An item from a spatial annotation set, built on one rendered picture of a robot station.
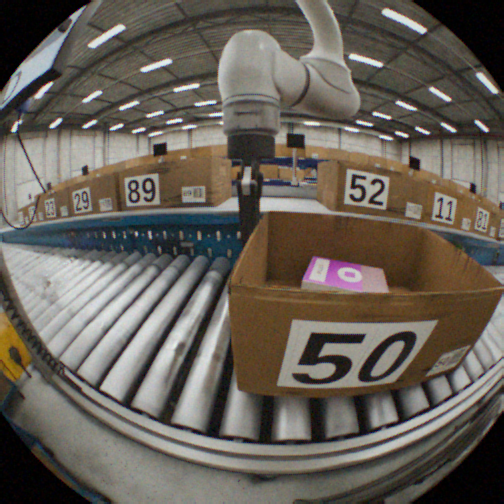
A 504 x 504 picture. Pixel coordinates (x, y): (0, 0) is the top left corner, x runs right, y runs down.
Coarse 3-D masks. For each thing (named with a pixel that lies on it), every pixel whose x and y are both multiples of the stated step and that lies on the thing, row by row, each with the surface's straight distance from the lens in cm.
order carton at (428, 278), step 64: (256, 256) 29; (320, 256) 46; (384, 256) 50; (448, 256) 47; (256, 320) 17; (320, 320) 17; (384, 320) 19; (448, 320) 26; (256, 384) 26; (384, 384) 30
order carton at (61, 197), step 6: (54, 192) 132; (60, 192) 125; (66, 192) 119; (48, 198) 142; (54, 198) 133; (60, 198) 126; (66, 198) 119; (54, 204) 134; (60, 204) 127; (66, 204) 120; (60, 210) 128; (60, 216) 129; (66, 216) 122
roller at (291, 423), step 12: (276, 396) 30; (276, 408) 29; (288, 408) 28; (300, 408) 28; (276, 420) 28; (288, 420) 27; (300, 420) 27; (276, 432) 27; (288, 432) 26; (300, 432) 27; (276, 444) 29; (288, 444) 28
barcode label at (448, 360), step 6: (462, 348) 36; (444, 354) 32; (450, 354) 34; (456, 354) 36; (462, 354) 38; (438, 360) 33; (444, 360) 34; (450, 360) 36; (456, 360) 39; (438, 366) 35; (444, 366) 37; (450, 366) 39; (432, 372) 35
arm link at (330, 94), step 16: (304, 0) 46; (320, 0) 46; (320, 16) 45; (320, 32) 45; (336, 32) 46; (320, 48) 44; (336, 48) 44; (320, 64) 40; (336, 64) 41; (320, 80) 38; (336, 80) 40; (304, 96) 37; (320, 96) 38; (336, 96) 40; (352, 96) 43; (304, 112) 41; (320, 112) 41; (336, 112) 42; (352, 112) 45
